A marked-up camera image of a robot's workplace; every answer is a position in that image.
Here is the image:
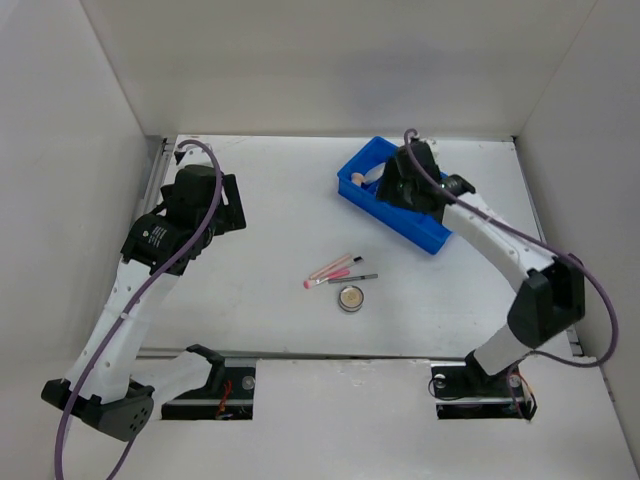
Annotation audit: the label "pink brush black bristles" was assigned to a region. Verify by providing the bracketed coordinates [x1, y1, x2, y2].
[317, 256, 363, 283]

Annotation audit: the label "purple cable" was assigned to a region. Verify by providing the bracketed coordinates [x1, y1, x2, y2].
[53, 138, 225, 480]
[402, 128, 621, 369]

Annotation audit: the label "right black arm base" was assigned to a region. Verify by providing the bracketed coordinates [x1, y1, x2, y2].
[428, 362, 538, 422]

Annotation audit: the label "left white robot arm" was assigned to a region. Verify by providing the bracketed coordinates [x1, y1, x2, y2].
[41, 165, 246, 442]

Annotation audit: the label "round white powder puff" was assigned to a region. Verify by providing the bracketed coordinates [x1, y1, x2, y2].
[362, 163, 386, 185]

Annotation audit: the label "pink applicator brush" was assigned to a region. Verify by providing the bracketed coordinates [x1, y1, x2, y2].
[303, 269, 350, 289]

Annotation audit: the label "light pink stick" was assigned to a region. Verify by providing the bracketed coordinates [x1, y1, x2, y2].
[308, 253, 352, 280]

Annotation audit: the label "round powder compact jar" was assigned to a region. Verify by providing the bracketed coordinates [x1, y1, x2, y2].
[338, 285, 364, 313]

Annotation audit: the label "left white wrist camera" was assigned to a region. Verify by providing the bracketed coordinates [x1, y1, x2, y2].
[174, 143, 213, 169]

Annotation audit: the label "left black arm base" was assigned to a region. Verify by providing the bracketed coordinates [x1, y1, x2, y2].
[161, 344, 257, 421]

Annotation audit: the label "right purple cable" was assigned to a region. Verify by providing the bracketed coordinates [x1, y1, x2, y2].
[402, 128, 621, 369]

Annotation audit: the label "grey eyeliner pencil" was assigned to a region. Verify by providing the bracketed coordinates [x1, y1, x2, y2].
[327, 274, 379, 284]

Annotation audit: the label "beige makeup sponge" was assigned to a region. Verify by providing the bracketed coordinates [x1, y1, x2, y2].
[351, 172, 365, 187]

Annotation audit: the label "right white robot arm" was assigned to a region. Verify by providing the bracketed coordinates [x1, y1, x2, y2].
[376, 140, 585, 394]

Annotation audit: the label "blue plastic organizer tray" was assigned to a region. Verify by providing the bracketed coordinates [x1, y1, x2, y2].
[337, 136, 452, 255]

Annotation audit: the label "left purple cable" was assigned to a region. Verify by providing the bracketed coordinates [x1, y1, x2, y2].
[53, 138, 225, 480]

